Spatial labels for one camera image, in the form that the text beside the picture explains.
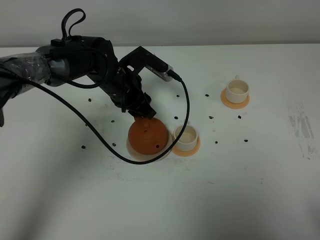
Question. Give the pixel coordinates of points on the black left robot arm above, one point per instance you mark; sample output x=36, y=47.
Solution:
x=22, y=72

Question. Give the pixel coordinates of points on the beige round teapot saucer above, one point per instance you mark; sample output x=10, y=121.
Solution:
x=139, y=157

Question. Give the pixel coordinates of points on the near orange coaster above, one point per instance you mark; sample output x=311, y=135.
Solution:
x=180, y=151

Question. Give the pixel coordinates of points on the far orange coaster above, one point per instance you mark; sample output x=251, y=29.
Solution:
x=233, y=105

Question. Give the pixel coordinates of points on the near white teacup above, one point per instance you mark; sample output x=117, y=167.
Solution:
x=188, y=140

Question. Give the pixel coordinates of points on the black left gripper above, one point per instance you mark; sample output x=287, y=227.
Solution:
x=95, y=58

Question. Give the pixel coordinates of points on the far white teacup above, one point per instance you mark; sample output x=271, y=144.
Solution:
x=237, y=90

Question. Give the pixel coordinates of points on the orange coaster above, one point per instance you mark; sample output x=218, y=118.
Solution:
x=180, y=151
x=233, y=105

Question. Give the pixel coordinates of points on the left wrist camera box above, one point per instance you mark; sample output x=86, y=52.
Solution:
x=141, y=58

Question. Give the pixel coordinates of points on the brown clay teapot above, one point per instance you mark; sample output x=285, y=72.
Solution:
x=147, y=136

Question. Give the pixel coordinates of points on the white teacup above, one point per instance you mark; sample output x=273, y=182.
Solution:
x=237, y=90
x=188, y=140

